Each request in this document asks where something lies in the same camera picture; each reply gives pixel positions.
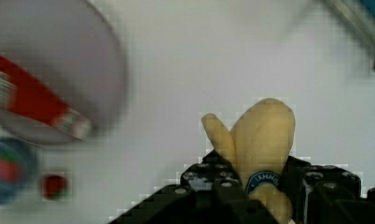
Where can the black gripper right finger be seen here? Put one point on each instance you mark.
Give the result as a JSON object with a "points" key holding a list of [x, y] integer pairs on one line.
{"points": [[326, 194]]}

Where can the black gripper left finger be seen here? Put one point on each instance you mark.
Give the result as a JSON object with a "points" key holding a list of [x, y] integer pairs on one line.
{"points": [[209, 192]]}

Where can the yellow plush peeled banana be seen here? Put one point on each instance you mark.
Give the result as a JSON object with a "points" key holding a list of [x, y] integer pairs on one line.
{"points": [[258, 146]]}

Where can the black and silver toaster oven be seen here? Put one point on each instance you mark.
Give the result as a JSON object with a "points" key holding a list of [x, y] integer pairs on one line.
{"points": [[359, 15]]}

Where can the red plush strawberry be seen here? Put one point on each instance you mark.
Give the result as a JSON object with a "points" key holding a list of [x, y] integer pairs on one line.
{"points": [[54, 186]]}

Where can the grey round plate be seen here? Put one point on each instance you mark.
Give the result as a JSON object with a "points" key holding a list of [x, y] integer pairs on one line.
{"points": [[70, 48]]}

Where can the blue bowl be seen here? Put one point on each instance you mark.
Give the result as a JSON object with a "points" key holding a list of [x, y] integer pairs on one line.
{"points": [[12, 149]]}

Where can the red plush ketchup bottle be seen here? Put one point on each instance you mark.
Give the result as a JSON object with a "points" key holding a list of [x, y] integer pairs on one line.
{"points": [[25, 96]]}

